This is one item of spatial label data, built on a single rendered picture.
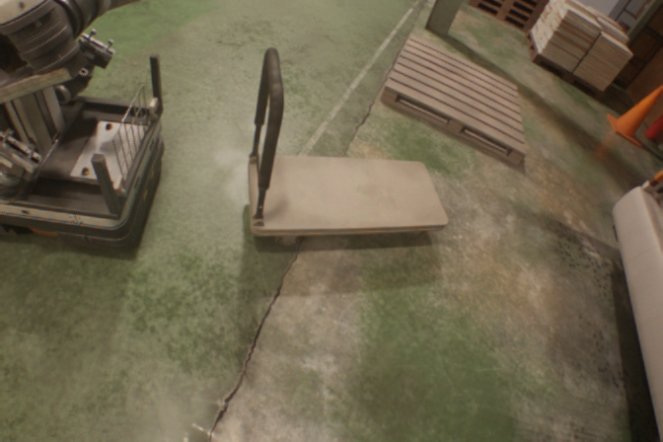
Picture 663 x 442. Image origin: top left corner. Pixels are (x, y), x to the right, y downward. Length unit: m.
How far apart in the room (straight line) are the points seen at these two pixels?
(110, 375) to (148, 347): 0.16
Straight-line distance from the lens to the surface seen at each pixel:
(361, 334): 1.47
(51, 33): 0.92
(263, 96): 1.32
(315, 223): 1.41
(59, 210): 1.36
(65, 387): 1.46
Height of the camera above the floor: 1.33
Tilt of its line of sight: 47 degrees down
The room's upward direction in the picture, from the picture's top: 23 degrees clockwise
